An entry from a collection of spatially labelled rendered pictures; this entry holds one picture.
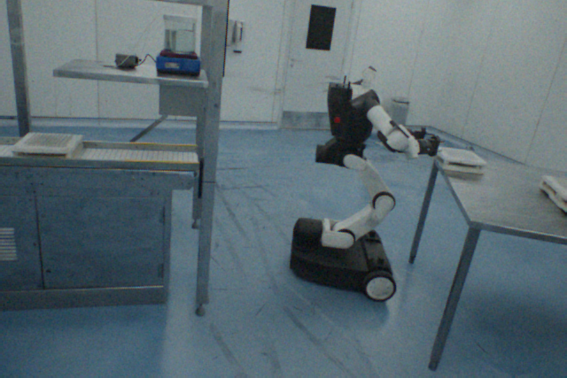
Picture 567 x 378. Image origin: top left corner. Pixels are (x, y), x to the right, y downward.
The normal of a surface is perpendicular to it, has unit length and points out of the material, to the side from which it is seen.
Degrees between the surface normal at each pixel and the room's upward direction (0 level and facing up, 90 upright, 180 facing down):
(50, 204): 90
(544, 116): 90
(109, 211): 90
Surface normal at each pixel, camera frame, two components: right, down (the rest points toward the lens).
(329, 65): 0.36, 0.35
